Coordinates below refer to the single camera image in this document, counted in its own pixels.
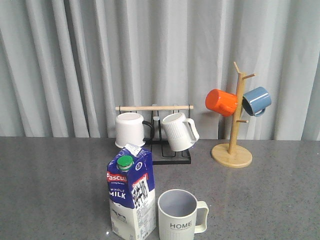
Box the white mug with black handle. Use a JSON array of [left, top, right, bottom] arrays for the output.
[[115, 112, 155, 148]]

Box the grey curtain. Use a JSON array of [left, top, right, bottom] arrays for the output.
[[0, 0, 320, 140]]

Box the blue enamel mug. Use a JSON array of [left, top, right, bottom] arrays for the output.
[[242, 86, 272, 117]]

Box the wooden mug tree stand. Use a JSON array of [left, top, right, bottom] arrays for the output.
[[211, 62, 256, 168]]

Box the blue white milk carton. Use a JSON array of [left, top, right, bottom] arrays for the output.
[[106, 144, 157, 240]]

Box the orange enamel mug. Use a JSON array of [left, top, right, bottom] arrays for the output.
[[205, 89, 238, 117]]

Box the white ribbed mug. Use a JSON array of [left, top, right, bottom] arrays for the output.
[[161, 112, 200, 152]]

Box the black wire mug rack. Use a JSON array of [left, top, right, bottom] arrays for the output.
[[115, 104, 194, 165]]

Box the white HOME mug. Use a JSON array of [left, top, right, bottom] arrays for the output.
[[157, 189, 209, 240]]

